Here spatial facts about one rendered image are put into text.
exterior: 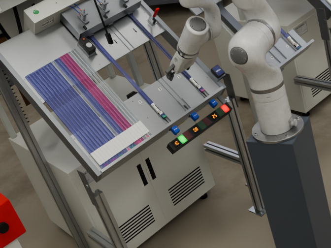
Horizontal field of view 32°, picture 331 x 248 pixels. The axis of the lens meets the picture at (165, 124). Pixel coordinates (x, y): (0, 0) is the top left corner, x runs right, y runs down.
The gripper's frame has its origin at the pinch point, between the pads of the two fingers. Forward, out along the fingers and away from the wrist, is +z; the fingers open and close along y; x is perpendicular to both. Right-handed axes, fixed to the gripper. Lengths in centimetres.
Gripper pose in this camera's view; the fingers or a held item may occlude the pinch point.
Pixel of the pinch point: (178, 71)
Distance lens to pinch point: 229.4
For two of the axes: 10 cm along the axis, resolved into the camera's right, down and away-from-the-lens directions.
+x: -6.4, -7.3, 2.3
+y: 7.4, -5.1, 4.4
